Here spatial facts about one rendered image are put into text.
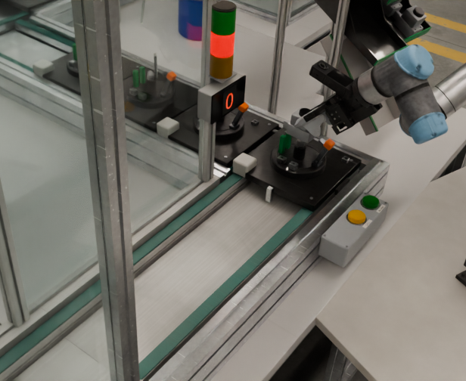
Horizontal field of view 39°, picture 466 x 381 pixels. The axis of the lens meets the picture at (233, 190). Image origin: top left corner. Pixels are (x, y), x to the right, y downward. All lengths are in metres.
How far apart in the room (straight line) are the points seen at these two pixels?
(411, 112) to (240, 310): 0.53
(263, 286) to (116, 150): 0.73
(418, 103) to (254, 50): 1.15
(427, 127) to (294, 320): 0.49
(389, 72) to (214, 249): 0.54
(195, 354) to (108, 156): 0.64
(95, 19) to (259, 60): 1.80
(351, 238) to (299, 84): 0.87
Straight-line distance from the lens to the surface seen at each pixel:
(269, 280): 1.39
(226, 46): 1.39
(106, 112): 0.66
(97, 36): 0.62
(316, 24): 2.69
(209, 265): 1.47
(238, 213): 1.60
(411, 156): 1.99
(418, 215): 1.78
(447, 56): 4.65
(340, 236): 1.51
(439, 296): 1.59
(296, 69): 2.35
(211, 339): 1.28
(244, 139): 1.76
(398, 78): 1.41
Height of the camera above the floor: 1.96
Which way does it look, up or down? 39 degrees down
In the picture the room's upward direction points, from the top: 4 degrees clockwise
